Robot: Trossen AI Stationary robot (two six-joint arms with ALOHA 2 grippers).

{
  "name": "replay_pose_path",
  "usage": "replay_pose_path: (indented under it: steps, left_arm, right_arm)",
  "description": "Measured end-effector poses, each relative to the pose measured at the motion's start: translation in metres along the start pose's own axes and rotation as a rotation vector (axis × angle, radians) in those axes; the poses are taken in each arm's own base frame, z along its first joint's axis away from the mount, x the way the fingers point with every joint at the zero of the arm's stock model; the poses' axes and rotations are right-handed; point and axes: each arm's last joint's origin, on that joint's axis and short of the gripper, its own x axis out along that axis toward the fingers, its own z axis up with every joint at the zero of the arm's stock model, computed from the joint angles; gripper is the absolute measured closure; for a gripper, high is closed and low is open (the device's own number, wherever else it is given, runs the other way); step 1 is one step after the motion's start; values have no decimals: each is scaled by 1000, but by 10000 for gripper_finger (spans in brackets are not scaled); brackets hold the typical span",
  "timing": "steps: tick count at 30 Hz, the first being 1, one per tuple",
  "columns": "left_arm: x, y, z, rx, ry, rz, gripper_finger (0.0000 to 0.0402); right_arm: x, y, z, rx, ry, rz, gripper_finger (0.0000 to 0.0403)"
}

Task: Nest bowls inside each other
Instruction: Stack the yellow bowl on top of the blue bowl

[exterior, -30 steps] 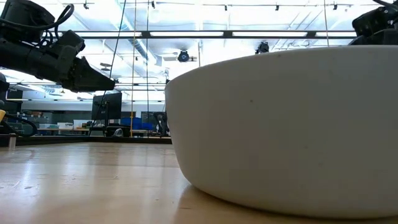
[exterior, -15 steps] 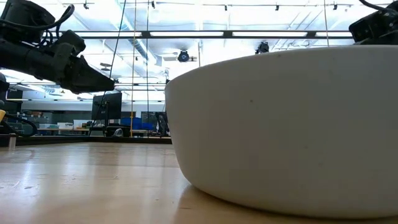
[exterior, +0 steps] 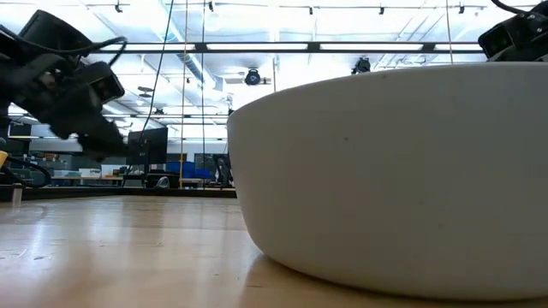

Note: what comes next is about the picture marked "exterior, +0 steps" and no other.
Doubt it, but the black overhead crossbar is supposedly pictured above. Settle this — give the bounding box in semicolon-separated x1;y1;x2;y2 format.
92;40;485;55

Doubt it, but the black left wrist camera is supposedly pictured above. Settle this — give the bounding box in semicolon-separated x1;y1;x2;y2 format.
83;62;126;105

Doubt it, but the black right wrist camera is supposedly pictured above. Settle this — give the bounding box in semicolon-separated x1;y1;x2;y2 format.
478;12;536;60

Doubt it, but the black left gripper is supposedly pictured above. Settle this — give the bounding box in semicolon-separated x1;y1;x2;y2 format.
12;59;134;163

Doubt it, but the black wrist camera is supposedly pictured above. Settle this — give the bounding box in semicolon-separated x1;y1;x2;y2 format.
83;62;126;105
478;12;536;60

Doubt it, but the large grey bowl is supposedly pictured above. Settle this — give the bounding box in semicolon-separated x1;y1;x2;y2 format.
226;62;548;303

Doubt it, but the black aluminium table frame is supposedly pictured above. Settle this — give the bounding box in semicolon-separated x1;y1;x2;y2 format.
0;186;238;203

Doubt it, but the black ceiling-mounted device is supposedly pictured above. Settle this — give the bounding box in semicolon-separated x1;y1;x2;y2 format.
351;56;372;75

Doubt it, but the black looped cable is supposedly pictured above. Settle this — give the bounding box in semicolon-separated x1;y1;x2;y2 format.
0;156;53;189

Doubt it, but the black overhead camera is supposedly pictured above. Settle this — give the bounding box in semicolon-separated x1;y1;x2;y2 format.
244;68;262;87

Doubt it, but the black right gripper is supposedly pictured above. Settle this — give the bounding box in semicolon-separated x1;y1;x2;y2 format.
487;10;548;63

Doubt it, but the black hanging cable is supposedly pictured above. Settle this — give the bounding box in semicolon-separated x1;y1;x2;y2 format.
137;0;176;134

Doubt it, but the black computer monitor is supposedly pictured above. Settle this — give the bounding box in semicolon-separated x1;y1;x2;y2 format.
126;126;170;188

